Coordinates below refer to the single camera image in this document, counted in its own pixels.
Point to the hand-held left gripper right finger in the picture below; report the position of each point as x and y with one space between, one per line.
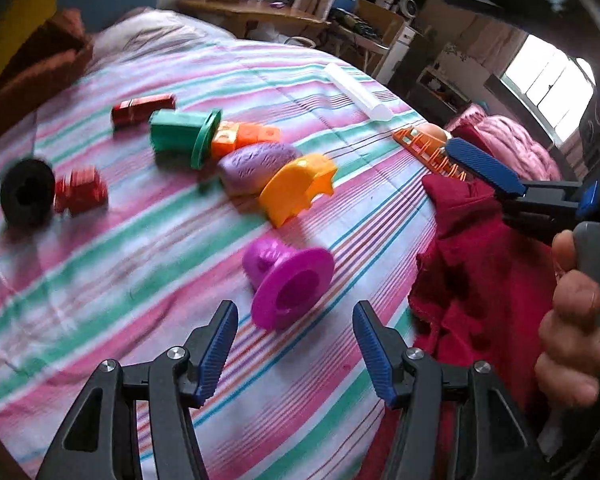
373 355

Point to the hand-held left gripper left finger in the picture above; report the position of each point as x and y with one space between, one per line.
218 352

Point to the magenta flanged plastic cup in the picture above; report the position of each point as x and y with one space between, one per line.
287 285

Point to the purple patterned egg-shaped toy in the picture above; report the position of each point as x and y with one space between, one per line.
255 165

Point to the person's right hand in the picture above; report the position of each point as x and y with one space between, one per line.
575 310

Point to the pink knitted blanket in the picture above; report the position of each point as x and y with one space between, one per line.
520 140

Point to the beige egg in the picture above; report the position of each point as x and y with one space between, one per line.
436 132

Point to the orange plastic rack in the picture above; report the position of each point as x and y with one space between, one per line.
422 150

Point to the white cabinet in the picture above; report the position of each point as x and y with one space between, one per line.
399 52

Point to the window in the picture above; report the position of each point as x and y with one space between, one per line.
550 85

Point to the dark red cloth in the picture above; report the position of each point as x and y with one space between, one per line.
480 270

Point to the striped bed blanket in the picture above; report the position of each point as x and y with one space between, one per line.
130 280

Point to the blue pot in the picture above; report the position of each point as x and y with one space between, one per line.
346 1

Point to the translucent white tube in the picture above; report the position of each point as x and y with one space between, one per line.
357 91

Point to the yellow curved plastic piece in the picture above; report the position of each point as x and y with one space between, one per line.
297 185

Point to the small red toy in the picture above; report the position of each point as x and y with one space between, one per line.
80 191

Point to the orange cube block toy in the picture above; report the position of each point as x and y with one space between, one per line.
242 137

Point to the green flanged plastic cup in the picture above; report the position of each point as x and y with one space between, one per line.
177 135

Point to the wooden table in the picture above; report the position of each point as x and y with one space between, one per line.
250 12

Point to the red metallic cylinder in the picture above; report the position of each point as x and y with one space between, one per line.
142 109

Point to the grey pillow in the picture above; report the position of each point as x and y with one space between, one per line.
150 32

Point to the brown cushion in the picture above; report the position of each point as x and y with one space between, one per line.
35 67

